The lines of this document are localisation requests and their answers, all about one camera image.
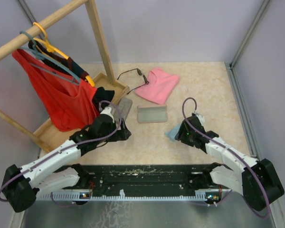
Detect wooden clothes rack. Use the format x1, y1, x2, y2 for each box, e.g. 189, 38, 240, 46
0, 0, 129, 152

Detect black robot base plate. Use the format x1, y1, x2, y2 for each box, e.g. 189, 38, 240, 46
49, 163, 233, 205

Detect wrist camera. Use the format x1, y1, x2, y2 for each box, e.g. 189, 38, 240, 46
194, 113, 205, 124
100, 106, 115, 123

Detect small light blue cloth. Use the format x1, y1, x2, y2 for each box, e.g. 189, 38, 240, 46
165, 124, 181, 142

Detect red hanging shirt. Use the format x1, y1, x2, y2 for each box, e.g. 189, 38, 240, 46
12, 49, 99, 132

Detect grey glasses case green lining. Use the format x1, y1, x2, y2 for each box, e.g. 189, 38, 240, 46
111, 98, 133, 121

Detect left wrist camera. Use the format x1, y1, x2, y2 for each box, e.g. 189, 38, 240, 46
100, 106, 115, 123

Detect pink glasses case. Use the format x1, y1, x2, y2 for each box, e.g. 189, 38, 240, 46
137, 104, 168, 124

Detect tortoiseshell sunglasses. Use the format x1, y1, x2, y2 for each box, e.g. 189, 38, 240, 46
117, 68, 150, 95

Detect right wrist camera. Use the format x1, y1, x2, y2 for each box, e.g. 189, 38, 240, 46
194, 113, 205, 124

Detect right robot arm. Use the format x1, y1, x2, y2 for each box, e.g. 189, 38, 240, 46
173, 114, 285, 211

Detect dark striped hanging garment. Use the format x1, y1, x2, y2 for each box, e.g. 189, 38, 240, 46
35, 41, 115, 108

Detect grey-blue plastic hanger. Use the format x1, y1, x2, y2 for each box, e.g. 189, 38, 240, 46
19, 30, 81, 85

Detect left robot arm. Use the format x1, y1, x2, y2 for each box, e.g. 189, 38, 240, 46
0, 111, 131, 213

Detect pink folded shirt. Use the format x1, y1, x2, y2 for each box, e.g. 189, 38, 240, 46
134, 68, 180, 105

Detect yellow plastic hanger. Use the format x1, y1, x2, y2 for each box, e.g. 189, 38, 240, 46
33, 22, 95, 87

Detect aluminium frame rail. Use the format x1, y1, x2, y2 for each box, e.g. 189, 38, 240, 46
36, 189, 231, 205

